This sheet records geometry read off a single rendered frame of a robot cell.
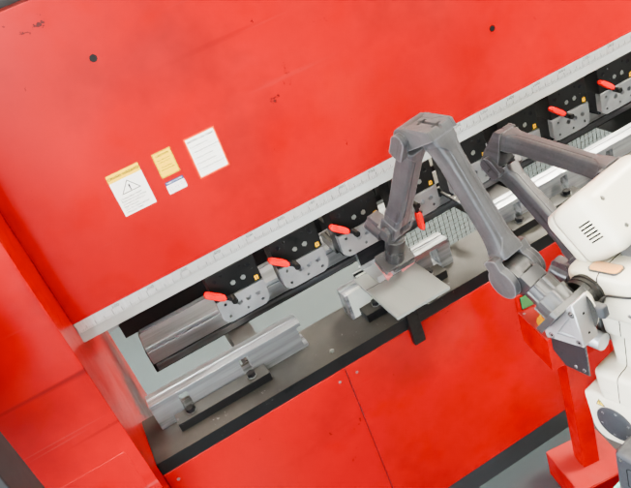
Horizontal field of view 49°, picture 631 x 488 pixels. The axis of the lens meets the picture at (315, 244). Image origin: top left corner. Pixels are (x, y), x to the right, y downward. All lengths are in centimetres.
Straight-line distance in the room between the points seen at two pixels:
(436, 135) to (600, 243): 41
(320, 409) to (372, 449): 28
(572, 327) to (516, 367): 100
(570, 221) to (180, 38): 98
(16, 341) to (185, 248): 49
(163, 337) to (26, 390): 68
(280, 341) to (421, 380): 49
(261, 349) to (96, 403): 55
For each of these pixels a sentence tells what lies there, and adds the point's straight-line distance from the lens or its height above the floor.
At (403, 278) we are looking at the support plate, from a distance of 207.
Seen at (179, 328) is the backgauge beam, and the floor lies 99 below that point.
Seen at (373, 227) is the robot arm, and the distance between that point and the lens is 193.
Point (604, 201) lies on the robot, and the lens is 154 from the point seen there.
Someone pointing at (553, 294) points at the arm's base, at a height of 123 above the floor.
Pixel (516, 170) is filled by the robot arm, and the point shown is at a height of 121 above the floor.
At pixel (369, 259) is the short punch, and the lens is 214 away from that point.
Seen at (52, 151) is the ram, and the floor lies 175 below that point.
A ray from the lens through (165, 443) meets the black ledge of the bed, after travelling 209.
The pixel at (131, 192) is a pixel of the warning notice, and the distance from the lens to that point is 178.
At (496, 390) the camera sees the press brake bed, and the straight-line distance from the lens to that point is 252.
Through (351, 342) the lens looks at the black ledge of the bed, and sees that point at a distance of 210.
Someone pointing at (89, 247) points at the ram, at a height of 150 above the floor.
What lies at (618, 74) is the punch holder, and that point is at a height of 121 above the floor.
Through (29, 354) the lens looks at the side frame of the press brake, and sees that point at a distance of 168.
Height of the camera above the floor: 218
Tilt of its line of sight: 30 degrees down
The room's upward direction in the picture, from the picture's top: 21 degrees counter-clockwise
